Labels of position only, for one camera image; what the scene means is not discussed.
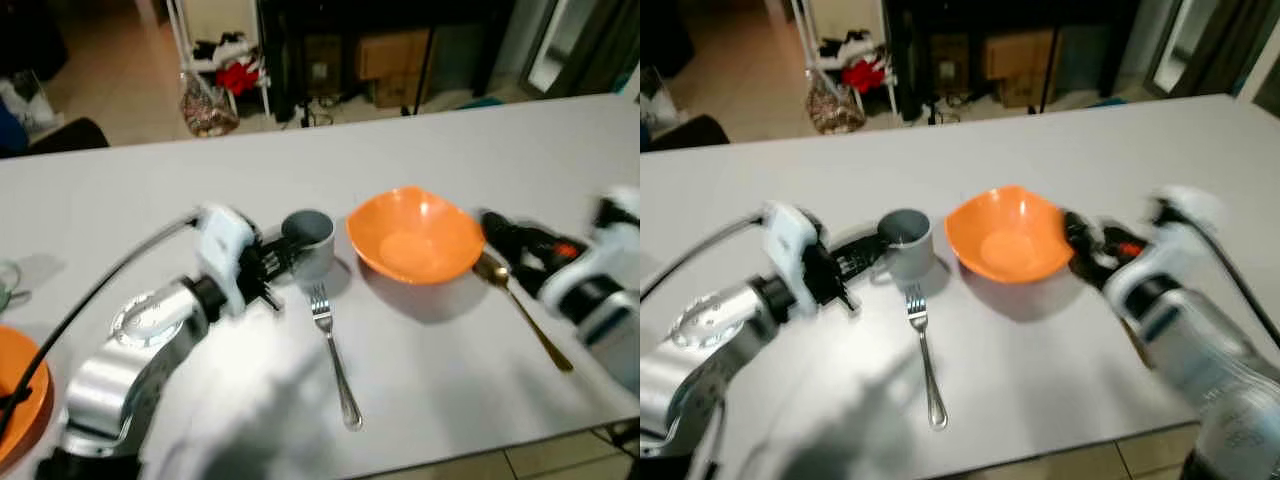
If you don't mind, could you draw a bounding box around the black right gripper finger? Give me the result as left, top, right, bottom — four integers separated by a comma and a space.
1061, 209, 1102, 247
487, 240, 532, 274
479, 209, 527, 247
1066, 240, 1107, 277

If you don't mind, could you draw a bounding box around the grey mug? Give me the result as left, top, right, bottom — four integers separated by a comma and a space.
279, 208, 337, 287
877, 207, 935, 285

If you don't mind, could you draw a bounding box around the orange bowl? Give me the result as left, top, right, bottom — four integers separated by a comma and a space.
345, 185, 487, 287
944, 184, 1077, 285

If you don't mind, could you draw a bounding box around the silver metal fork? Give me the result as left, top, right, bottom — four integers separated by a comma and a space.
304, 282, 365, 433
902, 282, 950, 432

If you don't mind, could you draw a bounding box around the patterned bag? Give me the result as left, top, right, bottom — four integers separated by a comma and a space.
179, 71, 242, 139
805, 74, 868, 137

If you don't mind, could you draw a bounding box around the red cloth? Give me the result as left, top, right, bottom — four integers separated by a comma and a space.
841, 57, 890, 95
214, 59, 264, 97

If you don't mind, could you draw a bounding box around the brown cardboard box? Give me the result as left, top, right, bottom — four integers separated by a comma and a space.
982, 29, 1062, 109
356, 27, 434, 110

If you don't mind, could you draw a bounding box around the black shelving unit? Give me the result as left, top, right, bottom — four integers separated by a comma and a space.
257, 0, 523, 123
884, 0, 1143, 123

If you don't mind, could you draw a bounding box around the white metal rack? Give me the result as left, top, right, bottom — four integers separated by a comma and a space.
789, 0, 899, 117
164, 0, 274, 120

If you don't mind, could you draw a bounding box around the light green mug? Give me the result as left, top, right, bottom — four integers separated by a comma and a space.
0, 259, 26, 312

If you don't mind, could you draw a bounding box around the orange plate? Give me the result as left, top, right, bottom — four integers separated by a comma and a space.
0, 324, 55, 469

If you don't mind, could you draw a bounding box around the blue bag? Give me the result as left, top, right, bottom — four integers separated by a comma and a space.
0, 99, 30, 152

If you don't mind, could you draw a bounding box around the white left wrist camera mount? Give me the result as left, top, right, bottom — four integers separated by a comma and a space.
194, 204, 263, 317
762, 200, 831, 317

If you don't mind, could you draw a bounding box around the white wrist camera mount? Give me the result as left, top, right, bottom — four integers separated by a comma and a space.
194, 204, 263, 317
1150, 184, 1229, 263
592, 186, 641, 263
762, 200, 831, 317

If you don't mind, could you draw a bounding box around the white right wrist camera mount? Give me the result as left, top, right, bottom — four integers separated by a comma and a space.
1150, 184, 1229, 263
592, 186, 641, 263

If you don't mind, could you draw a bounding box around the glass door with metal frame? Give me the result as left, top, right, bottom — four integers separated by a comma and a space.
524, 0, 641, 99
1144, 0, 1280, 102

